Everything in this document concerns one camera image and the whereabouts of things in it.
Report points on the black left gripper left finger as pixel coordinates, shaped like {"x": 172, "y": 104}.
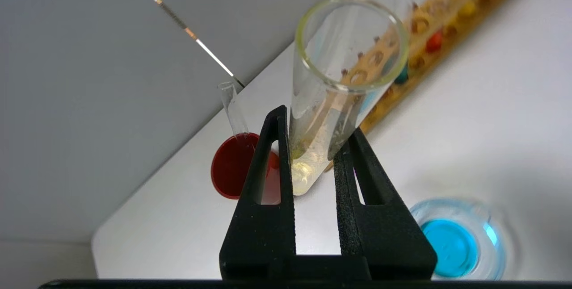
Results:
{"x": 259, "y": 235}

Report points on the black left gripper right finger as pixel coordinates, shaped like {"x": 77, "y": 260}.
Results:
{"x": 384, "y": 240}

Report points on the wooden test tube rack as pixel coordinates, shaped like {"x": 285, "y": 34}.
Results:
{"x": 451, "y": 25}

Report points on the clear glass dish with spout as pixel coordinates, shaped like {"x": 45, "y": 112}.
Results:
{"x": 451, "y": 246}

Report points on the dark red plastic cup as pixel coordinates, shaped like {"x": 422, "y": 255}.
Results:
{"x": 230, "y": 168}

